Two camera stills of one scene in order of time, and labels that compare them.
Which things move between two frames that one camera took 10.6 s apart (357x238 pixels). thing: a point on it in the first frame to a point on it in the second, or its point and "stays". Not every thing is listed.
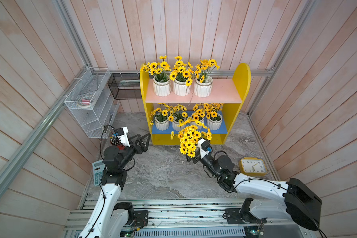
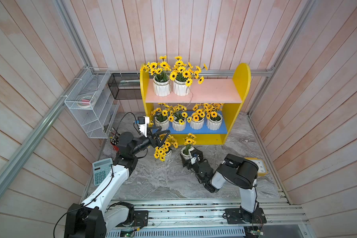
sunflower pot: x=161 y=118 stays
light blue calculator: x=97 y=168 stays
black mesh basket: x=125 y=86 stays
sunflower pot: x=189 y=136 to x=164 y=152
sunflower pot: x=180 y=76 stays
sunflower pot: x=203 y=85 to x=185 y=150
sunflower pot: x=213 y=119 stays
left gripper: x=139 y=150 to x=157 y=143
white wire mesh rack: x=94 y=102 stays
